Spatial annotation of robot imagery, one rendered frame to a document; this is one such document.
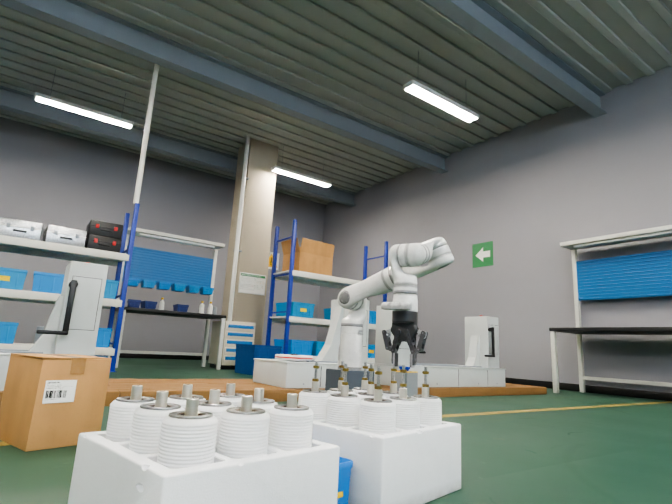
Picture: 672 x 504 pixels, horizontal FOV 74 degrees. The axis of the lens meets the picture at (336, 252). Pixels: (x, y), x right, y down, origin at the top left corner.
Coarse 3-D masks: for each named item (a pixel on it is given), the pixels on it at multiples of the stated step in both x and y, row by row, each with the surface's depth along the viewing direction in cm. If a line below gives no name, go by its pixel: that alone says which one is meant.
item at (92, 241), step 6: (90, 234) 501; (90, 240) 500; (96, 240) 503; (102, 240) 508; (108, 240) 511; (114, 240) 515; (120, 240) 519; (84, 246) 516; (90, 246) 499; (96, 246) 503; (102, 246) 507; (108, 246) 510; (114, 246) 514; (120, 246) 518
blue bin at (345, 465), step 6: (342, 462) 109; (348, 462) 106; (342, 468) 104; (348, 468) 105; (342, 474) 104; (348, 474) 106; (342, 480) 104; (348, 480) 106; (342, 486) 104; (348, 486) 106; (342, 492) 104; (348, 492) 106; (342, 498) 104
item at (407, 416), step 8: (392, 400) 124; (400, 400) 123; (416, 400) 125; (400, 408) 122; (408, 408) 122; (416, 408) 123; (400, 416) 121; (408, 416) 121; (416, 416) 122; (400, 424) 121; (408, 424) 121; (416, 424) 122
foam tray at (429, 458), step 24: (312, 432) 121; (336, 432) 116; (360, 432) 111; (408, 432) 115; (432, 432) 122; (456, 432) 131; (360, 456) 109; (384, 456) 106; (408, 456) 113; (432, 456) 121; (456, 456) 130; (360, 480) 108; (384, 480) 105; (408, 480) 112; (432, 480) 119; (456, 480) 128
